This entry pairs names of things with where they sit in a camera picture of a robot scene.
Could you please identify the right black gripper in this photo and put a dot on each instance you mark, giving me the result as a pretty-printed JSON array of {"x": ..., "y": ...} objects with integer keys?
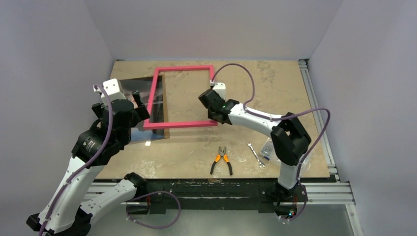
[{"x": 205, "y": 99}]

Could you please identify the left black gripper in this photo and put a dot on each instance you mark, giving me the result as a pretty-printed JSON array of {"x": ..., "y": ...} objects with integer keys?
[{"x": 144, "y": 114}]

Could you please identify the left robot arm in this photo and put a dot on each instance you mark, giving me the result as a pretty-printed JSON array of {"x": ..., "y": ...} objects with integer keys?
[{"x": 66, "y": 214}]

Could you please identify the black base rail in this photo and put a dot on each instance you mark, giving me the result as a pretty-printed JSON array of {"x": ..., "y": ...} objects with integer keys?
[{"x": 215, "y": 194}]

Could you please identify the clear screw organizer box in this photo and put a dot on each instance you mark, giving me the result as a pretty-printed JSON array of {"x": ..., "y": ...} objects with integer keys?
[{"x": 268, "y": 152}]

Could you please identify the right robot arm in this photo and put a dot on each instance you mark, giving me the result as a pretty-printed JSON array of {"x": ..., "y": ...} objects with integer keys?
[{"x": 289, "y": 137}]

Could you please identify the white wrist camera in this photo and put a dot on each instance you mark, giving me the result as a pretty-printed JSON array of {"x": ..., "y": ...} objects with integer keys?
[
  {"x": 220, "y": 88},
  {"x": 113, "y": 89}
]

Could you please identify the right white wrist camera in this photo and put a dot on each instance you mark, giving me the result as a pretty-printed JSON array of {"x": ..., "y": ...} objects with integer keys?
[{"x": 220, "y": 88}]

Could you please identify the silver wrench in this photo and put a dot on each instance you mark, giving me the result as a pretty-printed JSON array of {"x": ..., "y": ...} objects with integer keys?
[{"x": 260, "y": 163}]

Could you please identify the pink picture frame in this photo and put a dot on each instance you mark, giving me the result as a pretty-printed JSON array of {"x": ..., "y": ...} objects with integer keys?
[{"x": 148, "y": 125}]

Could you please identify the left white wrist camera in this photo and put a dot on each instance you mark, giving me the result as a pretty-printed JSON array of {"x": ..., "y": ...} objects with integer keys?
[{"x": 113, "y": 89}]

